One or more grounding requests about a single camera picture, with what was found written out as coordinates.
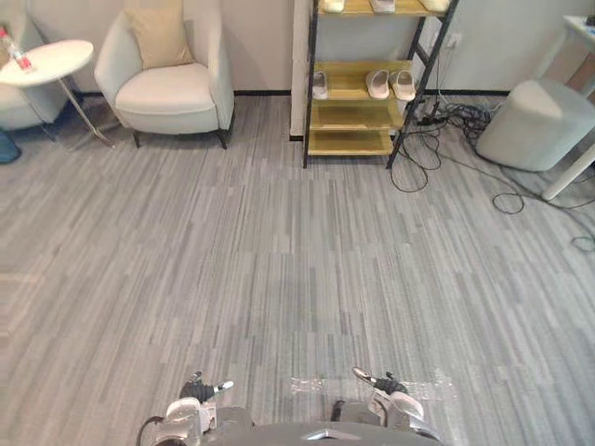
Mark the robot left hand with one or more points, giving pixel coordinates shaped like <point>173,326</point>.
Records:
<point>201,391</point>

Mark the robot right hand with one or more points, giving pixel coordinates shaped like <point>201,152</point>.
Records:
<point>387,385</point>

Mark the robot left arm silver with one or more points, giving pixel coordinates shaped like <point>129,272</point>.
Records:
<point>183,418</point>

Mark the robot right arm silver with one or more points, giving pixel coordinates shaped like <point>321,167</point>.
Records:
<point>403,411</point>

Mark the robot torso grey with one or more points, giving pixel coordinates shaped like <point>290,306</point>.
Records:
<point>297,429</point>

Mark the black metal wooden shelf rack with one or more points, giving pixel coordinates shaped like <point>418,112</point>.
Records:
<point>355,114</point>

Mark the white upholstered armchair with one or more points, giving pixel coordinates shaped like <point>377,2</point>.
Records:
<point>21,100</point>
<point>172,95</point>

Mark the light grey round pouf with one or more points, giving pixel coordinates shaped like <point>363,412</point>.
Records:
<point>532,123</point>

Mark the teal bin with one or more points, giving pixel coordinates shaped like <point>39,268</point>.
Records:
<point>6,148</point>

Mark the white desk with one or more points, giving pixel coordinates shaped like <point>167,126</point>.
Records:
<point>574,102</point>

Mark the beige square cushion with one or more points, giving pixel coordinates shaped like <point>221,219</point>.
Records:
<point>162,39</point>

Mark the round white side table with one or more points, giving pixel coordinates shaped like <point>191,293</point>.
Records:
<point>48,62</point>

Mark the cream slipper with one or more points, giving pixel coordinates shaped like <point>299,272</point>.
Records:
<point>435,3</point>
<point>333,4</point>

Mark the clear bottle red label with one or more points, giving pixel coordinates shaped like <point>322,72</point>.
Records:
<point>16,48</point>

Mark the white wall socket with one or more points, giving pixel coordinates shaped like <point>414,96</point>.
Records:
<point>454,40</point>

